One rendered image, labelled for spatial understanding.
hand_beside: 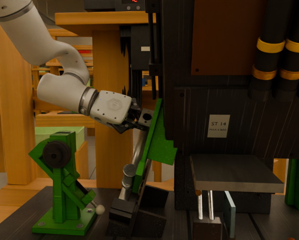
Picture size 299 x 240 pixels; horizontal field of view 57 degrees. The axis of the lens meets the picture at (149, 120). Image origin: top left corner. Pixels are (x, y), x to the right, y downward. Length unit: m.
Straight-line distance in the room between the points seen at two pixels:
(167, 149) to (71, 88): 0.32
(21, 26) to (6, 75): 0.56
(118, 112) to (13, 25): 0.33
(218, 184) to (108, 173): 0.68
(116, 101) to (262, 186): 0.46
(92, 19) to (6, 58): 0.42
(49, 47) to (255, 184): 0.56
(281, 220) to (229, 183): 0.44
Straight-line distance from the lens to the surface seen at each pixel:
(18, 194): 1.22
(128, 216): 0.77
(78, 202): 0.83
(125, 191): 0.81
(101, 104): 0.80
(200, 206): 0.68
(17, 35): 0.73
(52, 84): 0.83
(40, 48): 0.74
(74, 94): 0.81
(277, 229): 0.92
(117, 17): 0.98
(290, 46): 0.55
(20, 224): 0.94
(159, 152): 0.72
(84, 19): 1.00
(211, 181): 0.54
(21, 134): 1.25
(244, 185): 0.56
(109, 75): 1.09
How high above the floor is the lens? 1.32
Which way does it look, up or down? 8 degrees down
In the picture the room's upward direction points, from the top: straight up
